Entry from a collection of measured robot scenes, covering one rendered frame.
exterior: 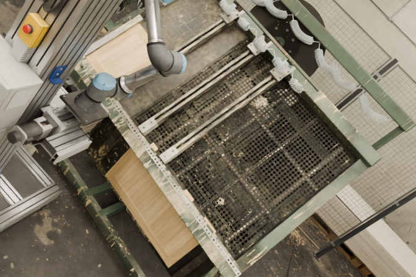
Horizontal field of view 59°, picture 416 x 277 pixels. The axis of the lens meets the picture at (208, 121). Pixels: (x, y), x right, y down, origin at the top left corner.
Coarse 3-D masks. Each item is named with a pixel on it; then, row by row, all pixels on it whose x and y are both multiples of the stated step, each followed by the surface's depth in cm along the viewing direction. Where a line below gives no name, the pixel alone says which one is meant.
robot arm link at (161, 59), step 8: (144, 0) 186; (152, 0) 184; (152, 8) 183; (152, 16) 183; (152, 24) 183; (160, 24) 185; (152, 32) 183; (160, 32) 184; (152, 40) 182; (160, 40) 183; (152, 48) 181; (160, 48) 182; (152, 56) 183; (160, 56) 182; (168, 56) 185; (152, 64) 187; (160, 64) 184; (168, 64) 186
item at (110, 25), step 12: (132, 12) 297; (108, 24) 291; (252, 72) 279; (168, 96) 273; (264, 96) 278; (252, 132) 267; (324, 156) 260; (336, 168) 258; (228, 180) 255; (300, 192) 254; (252, 204) 250; (252, 216) 248
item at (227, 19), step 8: (232, 8) 268; (224, 16) 277; (232, 16) 277; (216, 24) 279; (224, 24) 279; (208, 32) 281; (216, 32) 281; (192, 40) 275; (200, 40) 275; (176, 48) 273; (184, 48) 277; (192, 48) 276; (136, 88) 271
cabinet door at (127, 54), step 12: (120, 36) 282; (132, 36) 282; (144, 36) 282; (108, 48) 279; (120, 48) 279; (132, 48) 279; (144, 48) 279; (96, 60) 276; (108, 60) 276; (120, 60) 276; (132, 60) 276; (144, 60) 276; (108, 72) 273; (120, 72) 273; (132, 72) 273
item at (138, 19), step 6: (174, 0) 291; (138, 18) 284; (144, 18) 285; (126, 24) 283; (132, 24) 283; (114, 30) 281; (120, 30) 281; (126, 30) 283; (108, 36) 280; (114, 36) 280; (96, 42) 278; (102, 42) 278; (108, 42) 280; (90, 48) 276; (96, 48) 277; (84, 54) 275
